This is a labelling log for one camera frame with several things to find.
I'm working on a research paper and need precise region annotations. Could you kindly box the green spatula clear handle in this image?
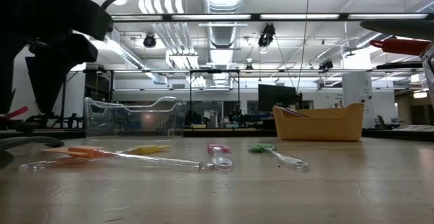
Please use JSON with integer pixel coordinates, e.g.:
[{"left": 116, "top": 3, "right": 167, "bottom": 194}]
[{"left": 248, "top": 143, "right": 311, "bottom": 172}]

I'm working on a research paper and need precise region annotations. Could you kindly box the black metal frame stand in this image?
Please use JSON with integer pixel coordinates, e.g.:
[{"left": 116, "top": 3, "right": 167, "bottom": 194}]
[{"left": 189, "top": 69, "right": 241, "bottom": 116}]

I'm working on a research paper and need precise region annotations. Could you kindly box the black overhead light bar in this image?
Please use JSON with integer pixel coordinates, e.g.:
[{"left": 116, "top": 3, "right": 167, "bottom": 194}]
[{"left": 111, "top": 12, "right": 429, "bottom": 23}]

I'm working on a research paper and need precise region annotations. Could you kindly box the clear plastic bin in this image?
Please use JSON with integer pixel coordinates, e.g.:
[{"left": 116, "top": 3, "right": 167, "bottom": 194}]
[
  {"left": 419, "top": 42, "right": 434, "bottom": 109},
  {"left": 83, "top": 96, "right": 188, "bottom": 140}
]

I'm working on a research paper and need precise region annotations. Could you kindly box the orange spatula clear handle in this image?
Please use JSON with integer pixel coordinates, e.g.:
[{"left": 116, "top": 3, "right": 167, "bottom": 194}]
[{"left": 41, "top": 145, "right": 216, "bottom": 170}]

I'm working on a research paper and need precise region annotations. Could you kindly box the black metal table frame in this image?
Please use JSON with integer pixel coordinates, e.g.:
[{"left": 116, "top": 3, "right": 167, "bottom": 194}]
[{"left": 0, "top": 128, "right": 434, "bottom": 143}]

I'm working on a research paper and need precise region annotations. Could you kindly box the black metal rack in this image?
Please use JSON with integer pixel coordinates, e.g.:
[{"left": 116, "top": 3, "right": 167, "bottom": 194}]
[{"left": 58, "top": 68, "right": 115, "bottom": 130}]

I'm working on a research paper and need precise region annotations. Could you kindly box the grey-blue silicone spoon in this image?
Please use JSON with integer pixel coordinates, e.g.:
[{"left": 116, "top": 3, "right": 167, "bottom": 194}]
[{"left": 359, "top": 19, "right": 434, "bottom": 41}]

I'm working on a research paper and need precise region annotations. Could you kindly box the pink spatula clear handle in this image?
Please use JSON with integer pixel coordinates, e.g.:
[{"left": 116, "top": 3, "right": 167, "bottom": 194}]
[{"left": 207, "top": 143, "right": 235, "bottom": 173}]

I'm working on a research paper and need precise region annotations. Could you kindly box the yellow spatula clear handle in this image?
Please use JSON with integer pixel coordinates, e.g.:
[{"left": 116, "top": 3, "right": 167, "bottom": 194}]
[{"left": 18, "top": 144, "right": 173, "bottom": 171}]

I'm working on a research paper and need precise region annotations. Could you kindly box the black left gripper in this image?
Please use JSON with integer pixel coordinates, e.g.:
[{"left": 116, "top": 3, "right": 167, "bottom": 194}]
[{"left": 0, "top": 0, "right": 113, "bottom": 115}]

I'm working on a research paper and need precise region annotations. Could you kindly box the red spoon steel handle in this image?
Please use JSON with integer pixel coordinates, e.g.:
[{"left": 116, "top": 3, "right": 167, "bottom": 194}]
[{"left": 369, "top": 39, "right": 432, "bottom": 57}]

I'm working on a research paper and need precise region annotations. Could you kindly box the black solid nylon spoon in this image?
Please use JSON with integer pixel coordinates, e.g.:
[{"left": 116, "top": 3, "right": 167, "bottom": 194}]
[{"left": 375, "top": 61, "right": 425, "bottom": 71}]

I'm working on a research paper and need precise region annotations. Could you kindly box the silver ceiling air duct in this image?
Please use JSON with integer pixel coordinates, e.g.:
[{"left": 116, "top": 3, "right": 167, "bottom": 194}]
[{"left": 199, "top": 0, "right": 249, "bottom": 48}]

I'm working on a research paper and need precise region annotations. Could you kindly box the yellow plastic bin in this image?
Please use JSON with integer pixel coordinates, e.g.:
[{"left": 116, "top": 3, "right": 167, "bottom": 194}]
[{"left": 272, "top": 102, "right": 365, "bottom": 142}]

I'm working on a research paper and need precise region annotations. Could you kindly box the red strip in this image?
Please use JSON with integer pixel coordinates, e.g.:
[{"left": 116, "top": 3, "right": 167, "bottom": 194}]
[{"left": 0, "top": 105, "right": 30, "bottom": 121}]

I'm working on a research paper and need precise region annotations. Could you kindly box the black computer monitor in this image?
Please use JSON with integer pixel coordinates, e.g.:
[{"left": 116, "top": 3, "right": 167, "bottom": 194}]
[{"left": 257, "top": 83, "right": 298, "bottom": 113}]

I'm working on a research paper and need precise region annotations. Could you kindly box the white round pillar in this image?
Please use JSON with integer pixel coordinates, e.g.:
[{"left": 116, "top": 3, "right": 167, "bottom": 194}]
[{"left": 341, "top": 71, "right": 376, "bottom": 129}]

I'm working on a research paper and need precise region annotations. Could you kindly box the black floor machine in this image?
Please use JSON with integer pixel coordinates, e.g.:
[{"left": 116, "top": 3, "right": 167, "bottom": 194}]
[{"left": 50, "top": 113, "right": 84, "bottom": 130}]

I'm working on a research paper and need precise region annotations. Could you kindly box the black ceiling spotlight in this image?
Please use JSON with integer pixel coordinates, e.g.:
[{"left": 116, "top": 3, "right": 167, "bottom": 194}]
[
  {"left": 317, "top": 58, "right": 334, "bottom": 72},
  {"left": 257, "top": 22, "right": 277, "bottom": 48},
  {"left": 142, "top": 33, "right": 157, "bottom": 49}
]

